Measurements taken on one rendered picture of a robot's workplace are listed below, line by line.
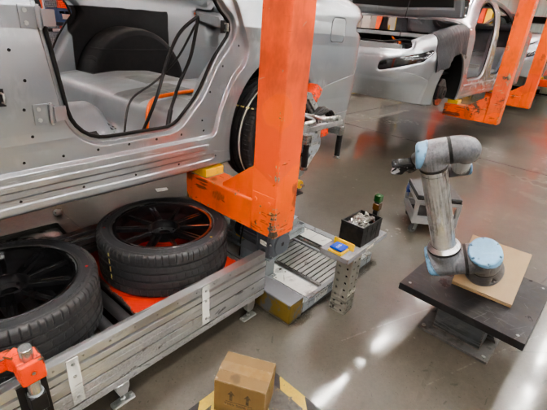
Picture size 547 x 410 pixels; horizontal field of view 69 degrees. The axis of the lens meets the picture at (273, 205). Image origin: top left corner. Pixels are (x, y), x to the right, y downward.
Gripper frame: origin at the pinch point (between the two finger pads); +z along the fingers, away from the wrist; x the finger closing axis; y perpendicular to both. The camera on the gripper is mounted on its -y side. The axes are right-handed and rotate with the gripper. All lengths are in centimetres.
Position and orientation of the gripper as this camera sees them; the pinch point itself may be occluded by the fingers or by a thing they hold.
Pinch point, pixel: (391, 172)
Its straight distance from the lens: 262.4
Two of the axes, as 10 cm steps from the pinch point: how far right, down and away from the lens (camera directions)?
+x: -0.5, -9.6, 2.9
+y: 9.2, 0.7, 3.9
